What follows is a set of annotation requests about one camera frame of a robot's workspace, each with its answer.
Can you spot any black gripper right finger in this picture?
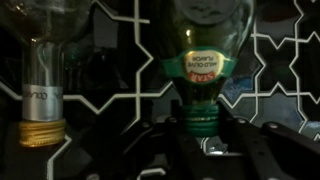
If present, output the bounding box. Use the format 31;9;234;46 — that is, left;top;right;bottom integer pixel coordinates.
219;107;320;180

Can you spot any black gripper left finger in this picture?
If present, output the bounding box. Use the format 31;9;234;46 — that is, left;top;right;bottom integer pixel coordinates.
64;118;200;180

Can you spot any green olive oil bottle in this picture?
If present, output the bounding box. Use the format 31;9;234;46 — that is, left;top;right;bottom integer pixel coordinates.
160;0;255;137

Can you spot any clear gold-capped bottle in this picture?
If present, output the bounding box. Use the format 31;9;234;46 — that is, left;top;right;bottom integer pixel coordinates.
0;0;92;147

